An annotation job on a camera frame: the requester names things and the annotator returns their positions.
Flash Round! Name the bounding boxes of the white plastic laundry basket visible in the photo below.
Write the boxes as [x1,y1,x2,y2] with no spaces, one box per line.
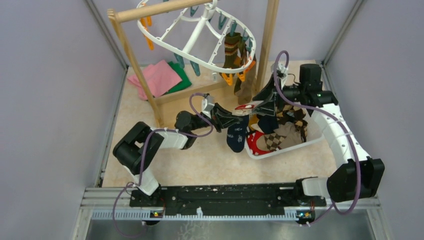
[244,105,324,160]

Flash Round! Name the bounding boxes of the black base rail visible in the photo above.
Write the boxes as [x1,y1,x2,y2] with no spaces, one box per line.
[132,183,327,224]

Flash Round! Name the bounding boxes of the red white striped sock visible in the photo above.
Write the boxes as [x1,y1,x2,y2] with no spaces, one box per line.
[246,130,271,156]

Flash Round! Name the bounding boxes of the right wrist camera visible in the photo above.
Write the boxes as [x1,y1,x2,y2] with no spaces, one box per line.
[270,62,287,80]

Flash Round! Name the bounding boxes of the navy blue sock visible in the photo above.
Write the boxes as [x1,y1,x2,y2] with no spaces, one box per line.
[226,102,256,153]

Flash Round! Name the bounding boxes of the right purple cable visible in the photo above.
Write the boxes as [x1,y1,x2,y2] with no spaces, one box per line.
[272,50,363,226]

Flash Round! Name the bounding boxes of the green cloth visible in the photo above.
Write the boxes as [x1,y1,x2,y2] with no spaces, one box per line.
[165,61,192,95]

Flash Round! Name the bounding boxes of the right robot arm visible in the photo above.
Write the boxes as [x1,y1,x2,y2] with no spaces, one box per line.
[254,63,385,206]

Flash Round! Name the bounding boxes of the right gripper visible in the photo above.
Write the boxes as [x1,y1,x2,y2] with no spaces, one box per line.
[252,74,306,116]

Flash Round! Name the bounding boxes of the purple cable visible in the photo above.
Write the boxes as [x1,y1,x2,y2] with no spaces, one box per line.
[272,50,363,226]
[112,92,215,239]

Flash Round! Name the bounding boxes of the tan ribbed sock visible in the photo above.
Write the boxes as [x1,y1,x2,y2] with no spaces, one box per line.
[233,56,257,105]

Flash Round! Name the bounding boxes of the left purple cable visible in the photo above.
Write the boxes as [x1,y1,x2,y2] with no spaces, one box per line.
[112,92,215,239]

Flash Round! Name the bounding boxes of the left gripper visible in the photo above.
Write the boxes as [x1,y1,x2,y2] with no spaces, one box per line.
[189,102,243,133]

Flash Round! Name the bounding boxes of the wooden hanger rack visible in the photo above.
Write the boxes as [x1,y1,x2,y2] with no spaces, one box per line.
[106,0,281,130]

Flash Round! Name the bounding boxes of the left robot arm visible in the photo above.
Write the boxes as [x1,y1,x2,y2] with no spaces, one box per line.
[112,103,251,207]

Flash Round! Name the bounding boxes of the pink cloth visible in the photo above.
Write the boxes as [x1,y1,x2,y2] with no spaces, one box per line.
[141,60,181,98]

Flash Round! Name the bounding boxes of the olive striped sock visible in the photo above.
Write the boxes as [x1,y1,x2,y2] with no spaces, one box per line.
[223,32,242,69]
[238,40,250,67]

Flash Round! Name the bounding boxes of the white oval clip hanger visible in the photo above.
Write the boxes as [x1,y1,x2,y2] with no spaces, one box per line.
[137,0,257,86]

